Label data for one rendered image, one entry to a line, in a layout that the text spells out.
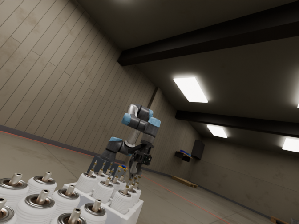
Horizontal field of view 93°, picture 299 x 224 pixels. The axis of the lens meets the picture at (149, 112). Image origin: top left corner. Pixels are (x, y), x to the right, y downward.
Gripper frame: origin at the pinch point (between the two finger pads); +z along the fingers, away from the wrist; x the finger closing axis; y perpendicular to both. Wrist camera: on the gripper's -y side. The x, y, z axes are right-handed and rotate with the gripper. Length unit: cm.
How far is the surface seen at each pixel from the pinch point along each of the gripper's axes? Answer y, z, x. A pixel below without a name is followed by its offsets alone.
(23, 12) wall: -245, -144, -120
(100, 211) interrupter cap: 19.4, 9.2, -24.6
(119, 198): 2.9, 11.0, -4.4
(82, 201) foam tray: -9.4, 19.2, -16.2
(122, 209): 5.3, 15.0, -1.7
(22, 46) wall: -248, -96, -97
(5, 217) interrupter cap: 23, 9, -50
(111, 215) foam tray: 4.9, 18.3, -6.6
